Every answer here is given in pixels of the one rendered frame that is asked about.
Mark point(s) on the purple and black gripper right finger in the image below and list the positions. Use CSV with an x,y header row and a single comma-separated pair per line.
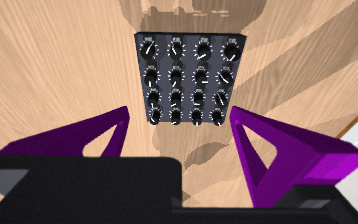
x,y
304,157

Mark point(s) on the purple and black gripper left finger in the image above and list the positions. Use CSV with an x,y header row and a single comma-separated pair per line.
x,y
70,140

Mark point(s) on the black knob box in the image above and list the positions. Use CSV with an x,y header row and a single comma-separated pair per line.
x,y
196,86

